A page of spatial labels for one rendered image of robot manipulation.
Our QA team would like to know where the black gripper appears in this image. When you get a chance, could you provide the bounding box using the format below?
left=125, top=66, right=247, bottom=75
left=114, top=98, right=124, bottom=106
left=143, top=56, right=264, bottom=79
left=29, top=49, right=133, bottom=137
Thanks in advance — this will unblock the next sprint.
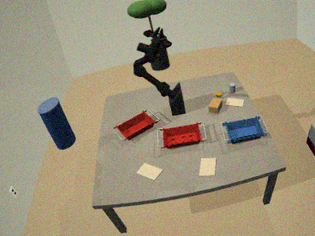
left=143, top=27, right=172, bottom=50

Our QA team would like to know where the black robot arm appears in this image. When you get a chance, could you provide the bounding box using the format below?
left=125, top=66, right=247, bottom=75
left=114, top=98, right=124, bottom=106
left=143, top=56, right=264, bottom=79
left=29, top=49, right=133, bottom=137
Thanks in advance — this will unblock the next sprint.
left=134, top=43, right=176, bottom=100

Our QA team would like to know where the beige flat rectangular panel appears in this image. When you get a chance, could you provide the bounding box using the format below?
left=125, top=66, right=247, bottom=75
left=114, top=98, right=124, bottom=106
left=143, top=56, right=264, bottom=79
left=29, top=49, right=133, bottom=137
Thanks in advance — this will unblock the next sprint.
left=199, top=157, right=216, bottom=176
left=137, top=163, right=163, bottom=180
left=226, top=97, right=244, bottom=107

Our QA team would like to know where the grey cylinder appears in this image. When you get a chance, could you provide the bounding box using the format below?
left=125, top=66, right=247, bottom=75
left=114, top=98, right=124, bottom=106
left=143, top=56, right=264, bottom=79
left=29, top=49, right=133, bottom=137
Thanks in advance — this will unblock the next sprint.
left=229, top=83, right=235, bottom=93

